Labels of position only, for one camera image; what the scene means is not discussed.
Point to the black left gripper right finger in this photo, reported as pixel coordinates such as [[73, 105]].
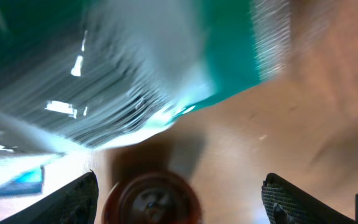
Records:
[[286, 203]]

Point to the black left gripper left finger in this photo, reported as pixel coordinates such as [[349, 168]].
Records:
[[74, 203]]

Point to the white jar green lid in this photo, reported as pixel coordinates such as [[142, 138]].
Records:
[[153, 197]]

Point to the green packaged item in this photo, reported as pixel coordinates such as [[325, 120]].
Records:
[[104, 74]]

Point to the red packaged item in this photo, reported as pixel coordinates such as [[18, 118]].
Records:
[[21, 165]]

